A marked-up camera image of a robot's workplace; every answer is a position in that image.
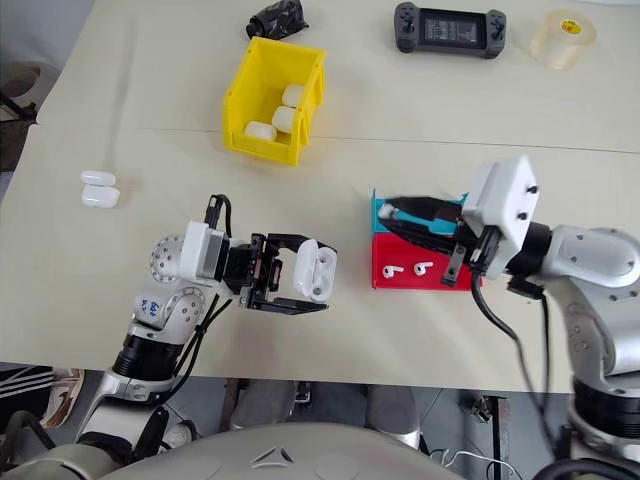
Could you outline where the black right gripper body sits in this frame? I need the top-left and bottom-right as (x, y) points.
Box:
(433, 203), (502, 287)

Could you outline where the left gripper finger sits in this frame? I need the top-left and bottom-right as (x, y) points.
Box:
(246, 296), (330, 317)
(264, 232), (340, 269)

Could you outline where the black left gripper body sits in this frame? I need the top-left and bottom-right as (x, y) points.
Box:
(223, 232), (285, 310)

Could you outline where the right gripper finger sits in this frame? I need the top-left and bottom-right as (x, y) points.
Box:
(386, 218), (459, 253)
(381, 195), (465, 223)

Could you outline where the yellow plastic bin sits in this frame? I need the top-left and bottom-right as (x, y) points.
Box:
(221, 35), (329, 168)

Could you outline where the red and teal tray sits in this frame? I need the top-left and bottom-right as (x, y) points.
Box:
(370, 188), (485, 291)

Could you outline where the silver robot torso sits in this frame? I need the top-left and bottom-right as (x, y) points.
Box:
(97, 423), (454, 480)

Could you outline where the black handheld controller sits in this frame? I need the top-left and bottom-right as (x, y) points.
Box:
(392, 1), (508, 60)

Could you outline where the black table leg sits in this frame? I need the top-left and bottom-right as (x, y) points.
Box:
(491, 394), (505, 480)

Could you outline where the clear tape roll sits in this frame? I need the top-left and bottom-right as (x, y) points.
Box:
(529, 8), (598, 71)

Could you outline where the crumpled black bag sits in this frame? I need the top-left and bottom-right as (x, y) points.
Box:
(244, 0), (312, 42)

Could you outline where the brown white shoe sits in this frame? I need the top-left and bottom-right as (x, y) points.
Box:
(38, 368), (87, 430)

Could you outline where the black white striped item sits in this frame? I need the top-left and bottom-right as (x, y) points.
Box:
(0, 364), (55, 400)

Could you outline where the dark chair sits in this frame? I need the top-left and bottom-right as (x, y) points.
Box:
(0, 61), (51, 172)

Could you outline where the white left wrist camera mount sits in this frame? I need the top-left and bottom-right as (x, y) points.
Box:
(180, 219), (232, 282)

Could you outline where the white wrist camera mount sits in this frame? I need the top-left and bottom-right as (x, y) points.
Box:
(462, 154), (543, 280)
(180, 219), (232, 282)

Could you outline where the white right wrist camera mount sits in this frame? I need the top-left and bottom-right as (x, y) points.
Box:
(462, 154), (543, 280)

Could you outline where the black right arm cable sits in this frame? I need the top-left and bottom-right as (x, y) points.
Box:
(469, 259), (554, 401)

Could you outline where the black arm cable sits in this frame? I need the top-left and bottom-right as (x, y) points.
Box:
(158, 194), (235, 406)
(469, 259), (554, 401)

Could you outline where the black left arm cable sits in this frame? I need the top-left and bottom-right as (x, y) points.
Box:
(158, 194), (235, 406)

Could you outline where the white floor cable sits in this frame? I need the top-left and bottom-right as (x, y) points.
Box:
(428, 448), (521, 480)

